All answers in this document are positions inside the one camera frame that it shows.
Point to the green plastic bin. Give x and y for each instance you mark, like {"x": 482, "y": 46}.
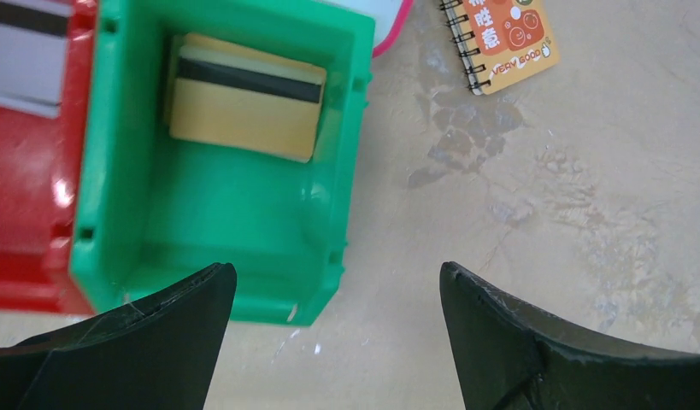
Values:
{"x": 153, "y": 209}

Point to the gold card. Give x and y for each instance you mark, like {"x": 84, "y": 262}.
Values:
{"x": 231, "y": 95}

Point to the white board pink frame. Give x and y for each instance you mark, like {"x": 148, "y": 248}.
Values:
{"x": 389, "y": 17}

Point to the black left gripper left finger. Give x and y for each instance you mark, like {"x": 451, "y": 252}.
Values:
{"x": 158, "y": 352}

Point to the red plastic bin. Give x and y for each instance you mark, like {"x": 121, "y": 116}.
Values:
{"x": 40, "y": 165}

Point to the orange spiral notebook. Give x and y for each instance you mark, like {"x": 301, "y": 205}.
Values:
{"x": 501, "y": 42}

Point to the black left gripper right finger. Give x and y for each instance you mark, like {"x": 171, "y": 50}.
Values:
{"x": 510, "y": 354}

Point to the silver card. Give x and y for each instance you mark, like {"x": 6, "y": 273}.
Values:
{"x": 33, "y": 54}

